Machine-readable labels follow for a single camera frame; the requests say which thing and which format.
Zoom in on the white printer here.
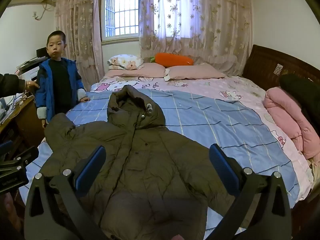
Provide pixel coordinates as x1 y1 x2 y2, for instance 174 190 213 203
19 66 40 82

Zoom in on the olive green hooded padded jacket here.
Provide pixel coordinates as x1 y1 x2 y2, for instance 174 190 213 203
39 85 234 240

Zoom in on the another person's forearm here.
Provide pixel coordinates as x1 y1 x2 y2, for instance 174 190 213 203
0 73 27 98

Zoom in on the blue checked blanket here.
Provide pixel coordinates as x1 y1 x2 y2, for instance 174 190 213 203
25 89 300 240

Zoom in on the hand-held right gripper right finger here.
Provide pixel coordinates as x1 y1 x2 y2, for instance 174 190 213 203
209 144 292 240

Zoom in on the pink floral lace curtain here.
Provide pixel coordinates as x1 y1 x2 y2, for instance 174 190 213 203
139 0 257 77
54 0 105 90

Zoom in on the pink pillow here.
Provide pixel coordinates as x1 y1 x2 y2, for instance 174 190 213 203
165 64 227 81
105 62 167 78

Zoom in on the orange carrot plush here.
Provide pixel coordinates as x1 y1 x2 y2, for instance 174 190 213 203
149 52 194 68

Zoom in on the pink cartoon print bed sheet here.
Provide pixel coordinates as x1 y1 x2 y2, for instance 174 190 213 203
90 74 314 198

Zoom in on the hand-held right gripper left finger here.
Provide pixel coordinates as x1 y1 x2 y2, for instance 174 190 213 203
24 145 107 240

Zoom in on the white floral pillow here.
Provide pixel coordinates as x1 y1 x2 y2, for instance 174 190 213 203
107 54 145 70

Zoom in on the folded pink quilt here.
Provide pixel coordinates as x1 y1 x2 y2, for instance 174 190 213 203
264 86 320 159

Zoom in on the dark wooden headboard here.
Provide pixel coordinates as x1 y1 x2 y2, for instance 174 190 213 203
242 44 320 100

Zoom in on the wooden desk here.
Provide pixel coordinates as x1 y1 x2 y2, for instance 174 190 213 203
0 96 45 155

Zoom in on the air conditioner cable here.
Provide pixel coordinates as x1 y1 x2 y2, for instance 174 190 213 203
32 1 56 20

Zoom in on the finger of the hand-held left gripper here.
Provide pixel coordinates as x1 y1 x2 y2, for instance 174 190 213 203
0 145 40 174
0 140 13 157

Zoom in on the window with metal grille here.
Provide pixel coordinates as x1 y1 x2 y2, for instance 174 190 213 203
101 0 140 43

